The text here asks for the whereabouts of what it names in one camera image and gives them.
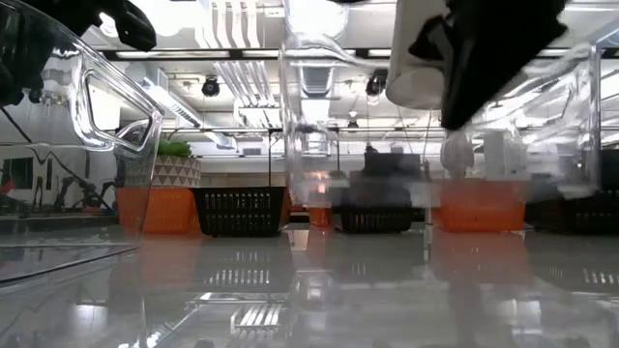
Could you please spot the succulent in patterned pot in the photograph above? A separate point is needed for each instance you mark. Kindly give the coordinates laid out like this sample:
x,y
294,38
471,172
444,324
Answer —
x,y
176,171

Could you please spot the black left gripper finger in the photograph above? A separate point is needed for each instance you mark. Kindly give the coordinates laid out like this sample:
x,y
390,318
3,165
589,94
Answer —
x,y
133,26

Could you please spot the clear plastic storage bin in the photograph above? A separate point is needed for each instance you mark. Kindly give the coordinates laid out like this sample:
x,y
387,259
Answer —
x,y
595,121
150,121

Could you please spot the black computer monitor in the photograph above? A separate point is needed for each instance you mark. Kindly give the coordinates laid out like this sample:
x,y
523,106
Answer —
x,y
392,164
610,169

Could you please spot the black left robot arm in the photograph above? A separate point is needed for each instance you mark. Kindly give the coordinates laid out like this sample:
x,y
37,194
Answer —
x,y
19,58

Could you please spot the person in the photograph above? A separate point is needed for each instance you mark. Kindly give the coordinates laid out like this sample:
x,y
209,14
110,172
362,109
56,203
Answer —
x,y
371,150

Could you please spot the black ceiling spotlight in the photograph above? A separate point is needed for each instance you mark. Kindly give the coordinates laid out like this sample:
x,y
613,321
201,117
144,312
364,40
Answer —
x,y
376,83
211,87

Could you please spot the silver lamp with white shade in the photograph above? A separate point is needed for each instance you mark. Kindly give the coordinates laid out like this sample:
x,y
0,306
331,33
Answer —
x,y
416,48

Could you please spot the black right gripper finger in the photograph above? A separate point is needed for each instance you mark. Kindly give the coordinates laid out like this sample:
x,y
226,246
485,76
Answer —
x,y
476,87

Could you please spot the silver ceiling air duct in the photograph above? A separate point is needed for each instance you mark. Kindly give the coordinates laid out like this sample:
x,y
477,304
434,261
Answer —
x,y
316,21

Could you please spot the white pillar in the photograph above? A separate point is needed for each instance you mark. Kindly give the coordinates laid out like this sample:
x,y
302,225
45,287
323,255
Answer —
x,y
494,154

